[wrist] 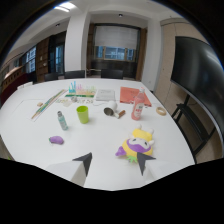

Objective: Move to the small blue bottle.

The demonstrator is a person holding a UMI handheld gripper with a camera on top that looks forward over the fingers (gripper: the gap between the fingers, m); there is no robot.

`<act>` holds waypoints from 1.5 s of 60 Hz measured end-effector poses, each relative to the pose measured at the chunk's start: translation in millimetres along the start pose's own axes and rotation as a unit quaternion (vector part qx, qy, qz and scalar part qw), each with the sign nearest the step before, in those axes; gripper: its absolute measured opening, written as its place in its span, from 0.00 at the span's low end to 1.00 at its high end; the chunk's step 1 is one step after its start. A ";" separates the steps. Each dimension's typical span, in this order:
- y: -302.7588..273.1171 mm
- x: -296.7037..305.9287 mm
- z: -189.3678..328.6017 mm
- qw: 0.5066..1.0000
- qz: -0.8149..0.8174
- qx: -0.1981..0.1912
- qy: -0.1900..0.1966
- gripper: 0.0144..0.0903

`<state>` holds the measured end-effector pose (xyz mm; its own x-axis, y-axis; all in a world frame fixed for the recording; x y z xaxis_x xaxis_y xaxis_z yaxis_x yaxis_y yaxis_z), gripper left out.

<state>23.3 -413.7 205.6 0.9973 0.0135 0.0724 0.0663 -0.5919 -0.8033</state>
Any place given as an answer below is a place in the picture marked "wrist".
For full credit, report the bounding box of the small blue bottle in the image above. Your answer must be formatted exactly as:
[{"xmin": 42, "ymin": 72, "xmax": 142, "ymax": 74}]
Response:
[{"xmin": 56, "ymin": 110, "xmax": 69, "ymax": 131}]

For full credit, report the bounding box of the pink drink bottle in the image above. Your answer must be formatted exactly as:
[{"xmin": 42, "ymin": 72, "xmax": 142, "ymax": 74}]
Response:
[{"xmin": 130, "ymin": 87, "xmax": 147, "ymax": 121}]

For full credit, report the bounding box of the yellow purple plush toy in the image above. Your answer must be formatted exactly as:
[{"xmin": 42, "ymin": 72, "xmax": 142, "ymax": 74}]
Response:
[{"xmin": 115, "ymin": 124, "xmax": 156, "ymax": 164}]

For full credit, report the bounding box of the purple eggplant toy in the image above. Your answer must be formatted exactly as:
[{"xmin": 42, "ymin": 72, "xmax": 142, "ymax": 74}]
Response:
[{"xmin": 48, "ymin": 135, "xmax": 65, "ymax": 146}]

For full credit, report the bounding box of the green plastic cup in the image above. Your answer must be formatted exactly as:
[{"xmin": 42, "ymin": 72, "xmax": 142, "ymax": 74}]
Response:
[{"xmin": 76, "ymin": 105, "xmax": 90, "ymax": 125}]

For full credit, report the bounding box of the tape roll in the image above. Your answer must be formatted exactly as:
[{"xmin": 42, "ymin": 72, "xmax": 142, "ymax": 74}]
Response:
[{"xmin": 155, "ymin": 106, "xmax": 168, "ymax": 117}]

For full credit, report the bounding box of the black screen stand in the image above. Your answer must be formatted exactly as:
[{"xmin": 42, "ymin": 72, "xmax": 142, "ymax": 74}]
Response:
[{"xmin": 171, "ymin": 93, "xmax": 217, "ymax": 164}]

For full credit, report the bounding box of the white mug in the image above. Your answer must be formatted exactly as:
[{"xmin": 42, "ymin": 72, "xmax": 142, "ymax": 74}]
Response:
[{"xmin": 103, "ymin": 100, "xmax": 119, "ymax": 117}]

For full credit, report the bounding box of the long wooden ruler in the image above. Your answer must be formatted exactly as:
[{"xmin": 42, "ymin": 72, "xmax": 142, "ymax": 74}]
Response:
[{"xmin": 30, "ymin": 88, "xmax": 67, "ymax": 121}]

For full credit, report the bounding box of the orange paper folder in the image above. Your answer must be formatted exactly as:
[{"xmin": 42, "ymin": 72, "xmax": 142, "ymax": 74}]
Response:
[{"xmin": 119, "ymin": 86, "xmax": 153, "ymax": 108}]

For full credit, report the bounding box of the green printed card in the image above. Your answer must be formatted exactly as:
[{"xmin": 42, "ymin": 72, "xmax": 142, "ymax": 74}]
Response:
[{"xmin": 64, "ymin": 93, "xmax": 96, "ymax": 99}]

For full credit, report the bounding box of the colourful test tube rack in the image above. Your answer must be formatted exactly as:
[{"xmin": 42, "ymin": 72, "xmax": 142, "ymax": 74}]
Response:
[{"xmin": 68, "ymin": 80, "xmax": 97, "ymax": 96}]

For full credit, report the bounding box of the black chair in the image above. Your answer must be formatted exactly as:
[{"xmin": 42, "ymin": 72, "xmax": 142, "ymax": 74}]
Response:
[
  {"xmin": 43, "ymin": 72, "xmax": 60, "ymax": 82},
  {"xmin": 63, "ymin": 69, "xmax": 87, "ymax": 80},
  {"xmin": 100, "ymin": 68, "xmax": 125, "ymax": 80}
]

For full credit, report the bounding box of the dark red chair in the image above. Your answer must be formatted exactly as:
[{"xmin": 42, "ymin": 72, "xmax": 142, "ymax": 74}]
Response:
[{"xmin": 0, "ymin": 73, "xmax": 29, "ymax": 107}]

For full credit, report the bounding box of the large black screen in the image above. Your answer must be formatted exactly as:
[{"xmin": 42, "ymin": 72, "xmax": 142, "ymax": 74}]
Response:
[{"xmin": 170, "ymin": 35, "xmax": 224, "ymax": 141}]

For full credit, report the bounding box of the white window blind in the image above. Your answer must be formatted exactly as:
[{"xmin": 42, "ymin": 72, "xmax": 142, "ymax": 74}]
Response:
[{"xmin": 93, "ymin": 25, "xmax": 140, "ymax": 51}]

